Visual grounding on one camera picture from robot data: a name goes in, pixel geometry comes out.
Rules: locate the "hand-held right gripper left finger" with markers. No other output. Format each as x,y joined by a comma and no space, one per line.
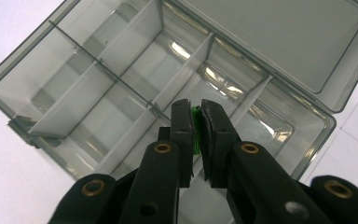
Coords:
182,130

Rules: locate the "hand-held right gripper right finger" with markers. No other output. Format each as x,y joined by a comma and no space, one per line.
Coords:
219,140

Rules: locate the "small green plastic strip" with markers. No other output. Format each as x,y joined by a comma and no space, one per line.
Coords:
195,118

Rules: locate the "transparent grey compartment box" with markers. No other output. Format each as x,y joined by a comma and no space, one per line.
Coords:
65,102

